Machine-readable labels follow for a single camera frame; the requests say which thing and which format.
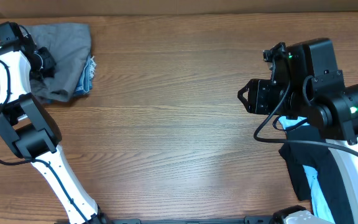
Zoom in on grey cargo shorts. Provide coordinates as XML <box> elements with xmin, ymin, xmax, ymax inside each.
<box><xmin>25</xmin><ymin>23</ymin><xmax>91</xmax><ymax>102</ymax></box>

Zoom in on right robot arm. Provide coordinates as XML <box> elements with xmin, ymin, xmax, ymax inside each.
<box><xmin>237</xmin><ymin>38</ymin><xmax>358</xmax><ymax>223</ymax></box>

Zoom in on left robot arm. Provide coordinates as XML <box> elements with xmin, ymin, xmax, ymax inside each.
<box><xmin>0</xmin><ymin>44</ymin><xmax>109</xmax><ymax>223</ymax></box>

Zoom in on folded blue denim shorts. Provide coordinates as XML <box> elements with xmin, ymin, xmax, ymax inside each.
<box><xmin>73</xmin><ymin>54</ymin><xmax>97</xmax><ymax>97</ymax></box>

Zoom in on black t-shirt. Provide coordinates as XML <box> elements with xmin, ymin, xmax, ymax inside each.
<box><xmin>278</xmin><ymin>124</ymin><xmax>356</xmax><ymax>224</ymax></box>

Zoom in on light blue t-shirt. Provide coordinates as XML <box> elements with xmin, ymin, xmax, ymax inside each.
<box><xmin>278</xmin><ymin>117</ymin><xmax>335</xmax><ymax>223</ymax></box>

